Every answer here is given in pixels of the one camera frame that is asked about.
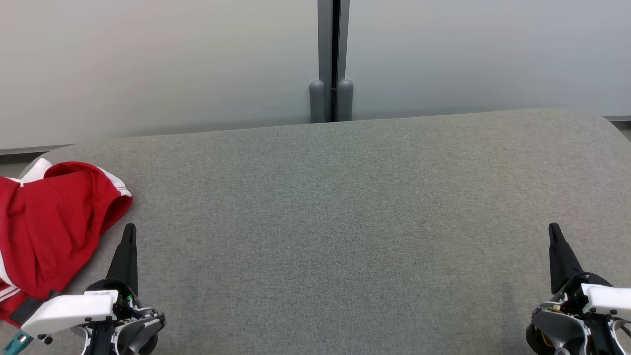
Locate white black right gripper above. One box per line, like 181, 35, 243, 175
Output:
548, 223, 631, 321

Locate grey metal partition post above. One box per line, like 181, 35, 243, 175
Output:
318, 0, 350, 123

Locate black cable with teal plug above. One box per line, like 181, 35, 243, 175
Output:
9, 331, 34, 355

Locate red shorts with white stripe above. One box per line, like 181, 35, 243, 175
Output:
0, 162, 133, 302

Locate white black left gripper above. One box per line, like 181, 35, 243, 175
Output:
21, 223, 139, 337

